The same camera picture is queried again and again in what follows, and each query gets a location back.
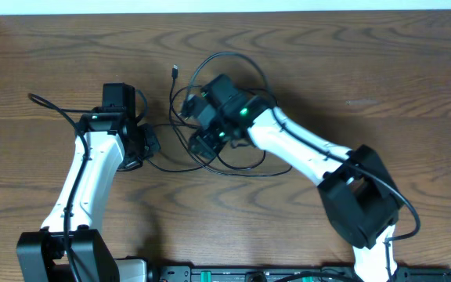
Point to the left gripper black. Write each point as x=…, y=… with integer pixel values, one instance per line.
x=153, y=145

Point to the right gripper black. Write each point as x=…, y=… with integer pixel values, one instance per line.
x=205, y=146

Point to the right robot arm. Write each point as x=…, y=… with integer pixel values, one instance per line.
x=361, y=201

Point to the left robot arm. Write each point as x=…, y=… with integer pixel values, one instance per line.
x=68, y=246

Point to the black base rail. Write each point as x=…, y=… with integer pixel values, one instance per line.
x=249, y=274

